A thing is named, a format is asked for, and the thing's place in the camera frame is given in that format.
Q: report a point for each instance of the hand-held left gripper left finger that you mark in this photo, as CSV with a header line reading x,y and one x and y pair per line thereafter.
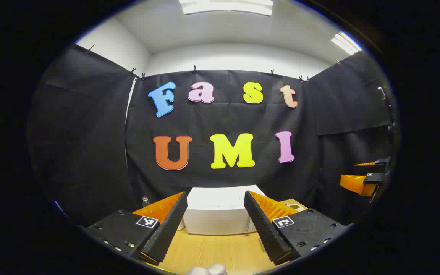
x,y
168,233

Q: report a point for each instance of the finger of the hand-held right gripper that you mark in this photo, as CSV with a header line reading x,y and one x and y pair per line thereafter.
x,y
378,162
353,182

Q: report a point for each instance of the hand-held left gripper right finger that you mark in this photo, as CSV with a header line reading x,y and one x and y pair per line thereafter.
x,y
266,233

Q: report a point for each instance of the white microwave oven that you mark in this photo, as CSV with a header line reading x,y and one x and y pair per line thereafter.
x,y
220,214

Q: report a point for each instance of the clear plastic water bottle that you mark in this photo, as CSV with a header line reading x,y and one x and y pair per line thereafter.
x,y
146,201

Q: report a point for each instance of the white divided snack dish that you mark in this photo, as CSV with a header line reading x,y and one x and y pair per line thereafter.
x,y
295,206

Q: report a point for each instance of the ceiling light panel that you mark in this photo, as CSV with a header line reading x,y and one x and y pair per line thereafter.
x,y
225,7
345,42

